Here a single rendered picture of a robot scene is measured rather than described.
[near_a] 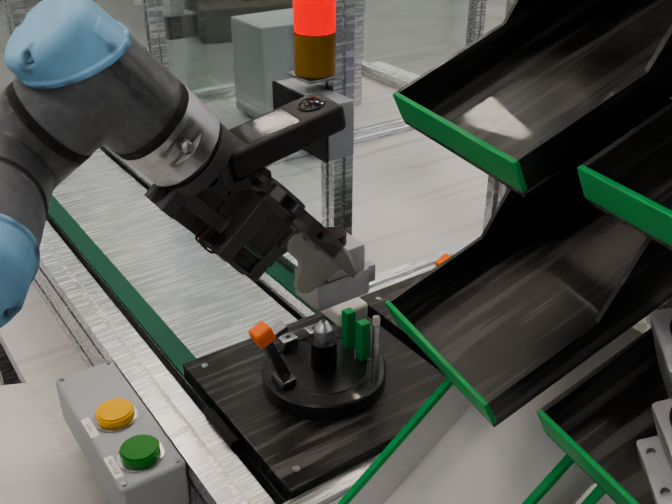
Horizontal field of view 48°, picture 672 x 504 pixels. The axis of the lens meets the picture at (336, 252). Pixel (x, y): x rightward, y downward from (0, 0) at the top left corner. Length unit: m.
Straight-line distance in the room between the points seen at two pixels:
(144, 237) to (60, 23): 0.81
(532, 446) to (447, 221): 0.89
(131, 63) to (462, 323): 0.30
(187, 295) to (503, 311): 0.67
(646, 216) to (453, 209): 1.16
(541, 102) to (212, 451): 0.50
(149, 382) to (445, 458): 0.40
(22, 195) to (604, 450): 0.39
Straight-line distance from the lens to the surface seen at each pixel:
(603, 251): 0.58
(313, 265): 0.71
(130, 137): 0.58
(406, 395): 0.86
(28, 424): 1.06
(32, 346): 1.20
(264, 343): 0.79
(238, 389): 0.87
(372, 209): 1.52
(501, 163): 0.42
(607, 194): 0.40
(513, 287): 0.58
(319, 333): 0.83
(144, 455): 0.81
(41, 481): 0.98
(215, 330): 1.07
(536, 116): 0.47
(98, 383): 0.93
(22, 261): 0.47
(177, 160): 0.60
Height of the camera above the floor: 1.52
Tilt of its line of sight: 29 degrees down
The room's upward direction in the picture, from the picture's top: straight up
